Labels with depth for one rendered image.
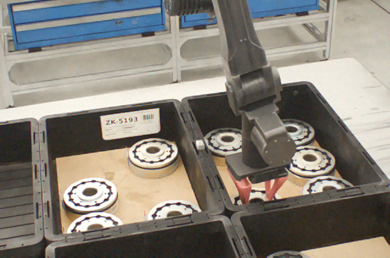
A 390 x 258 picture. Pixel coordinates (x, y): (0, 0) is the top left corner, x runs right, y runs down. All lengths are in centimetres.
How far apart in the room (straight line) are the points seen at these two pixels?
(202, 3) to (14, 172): 94
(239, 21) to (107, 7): 217
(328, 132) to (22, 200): 64
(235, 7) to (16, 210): 60
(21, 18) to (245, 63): 218
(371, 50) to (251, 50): 283
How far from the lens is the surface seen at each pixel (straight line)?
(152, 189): 134
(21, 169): 145
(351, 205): 118
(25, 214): 132
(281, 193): 133
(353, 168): 133
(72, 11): 315
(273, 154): 106
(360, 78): 204
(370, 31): 410
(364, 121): 182
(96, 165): 142
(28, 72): 370
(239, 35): 103
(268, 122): 106
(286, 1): 341
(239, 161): 118
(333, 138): 139
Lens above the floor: 164
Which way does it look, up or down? 31 degrees down
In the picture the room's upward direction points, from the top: 2 degrees counter-clockwise
